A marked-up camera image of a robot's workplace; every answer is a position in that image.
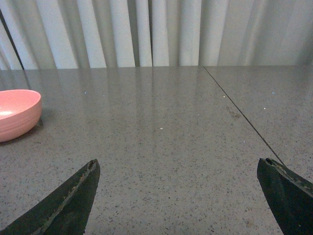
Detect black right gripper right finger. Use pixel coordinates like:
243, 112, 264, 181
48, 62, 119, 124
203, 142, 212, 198
257, 158, 313, 235

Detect white pleated curtain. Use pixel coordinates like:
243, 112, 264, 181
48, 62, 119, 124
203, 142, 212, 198
0, 0, 313, 70

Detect pink bowl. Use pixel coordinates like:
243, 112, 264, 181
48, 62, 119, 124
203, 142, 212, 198
0, 89, 42, 142

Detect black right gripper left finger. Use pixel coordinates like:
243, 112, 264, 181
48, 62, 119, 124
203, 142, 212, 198
0, 159, 100, 235

